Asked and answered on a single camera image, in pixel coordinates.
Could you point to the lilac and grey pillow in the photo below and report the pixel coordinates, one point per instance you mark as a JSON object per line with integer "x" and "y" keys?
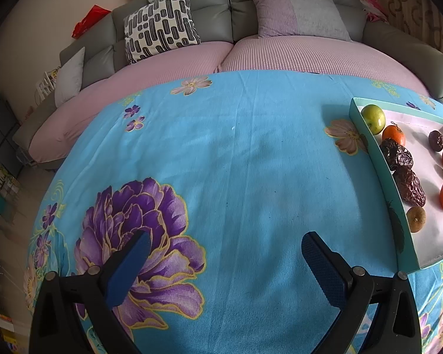
{"x": 291, "y": 11}

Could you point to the pink bed sheet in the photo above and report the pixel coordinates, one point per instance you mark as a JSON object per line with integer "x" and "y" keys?
{"x": 280, "y": 55}

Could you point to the pink clothes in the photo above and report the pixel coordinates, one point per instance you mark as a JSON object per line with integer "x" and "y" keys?
{"x": 371, "y": 5}

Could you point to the teal cardboard box tray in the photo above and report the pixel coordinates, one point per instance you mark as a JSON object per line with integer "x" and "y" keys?
{"x": 432, "y": 236}

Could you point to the beige patterned curtain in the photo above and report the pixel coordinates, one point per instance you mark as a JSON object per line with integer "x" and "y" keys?
{"x": 413, "y": 3}

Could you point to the grey sofa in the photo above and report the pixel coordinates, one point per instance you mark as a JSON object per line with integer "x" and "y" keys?
{"x": 214, "y": 18}

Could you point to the white rack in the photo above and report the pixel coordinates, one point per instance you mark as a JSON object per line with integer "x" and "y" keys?
{"x": 46, "y": 84}

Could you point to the dark cabinet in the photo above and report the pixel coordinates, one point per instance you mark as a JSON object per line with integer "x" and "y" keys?
{"x": 0, "y": 125}

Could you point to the brown dried fruit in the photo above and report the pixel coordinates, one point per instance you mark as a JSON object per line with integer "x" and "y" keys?
{"x": 416, "y": 219}

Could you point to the green apple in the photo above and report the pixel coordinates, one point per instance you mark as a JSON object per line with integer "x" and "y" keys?
{"x": 373, "y": 118}

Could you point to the black and white patterned pillow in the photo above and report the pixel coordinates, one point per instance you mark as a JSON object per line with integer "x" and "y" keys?
{"x": 158, "y": 25}

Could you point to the blue floral blanket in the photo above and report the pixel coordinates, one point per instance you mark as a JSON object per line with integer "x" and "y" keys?
{"x": 243, "y": 155}

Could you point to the plain grey pillow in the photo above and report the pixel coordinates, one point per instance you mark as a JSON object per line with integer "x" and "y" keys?
{"x": 70, "y": 77}

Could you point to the red bag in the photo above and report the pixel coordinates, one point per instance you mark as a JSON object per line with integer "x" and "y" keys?
{"x": 90, "y": 20}

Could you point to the wrinkled red date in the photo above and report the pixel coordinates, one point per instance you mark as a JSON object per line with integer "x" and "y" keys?
{"x": 409, "y": 188}
{"x": 397, "y": 155}
{"x": 436, "y": 141}

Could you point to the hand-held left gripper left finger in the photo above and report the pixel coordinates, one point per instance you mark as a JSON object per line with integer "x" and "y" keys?
{"x": 133, "y": 265}

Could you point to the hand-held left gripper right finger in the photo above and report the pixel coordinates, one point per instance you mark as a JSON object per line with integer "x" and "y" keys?
{"x": 325, "y": 273}

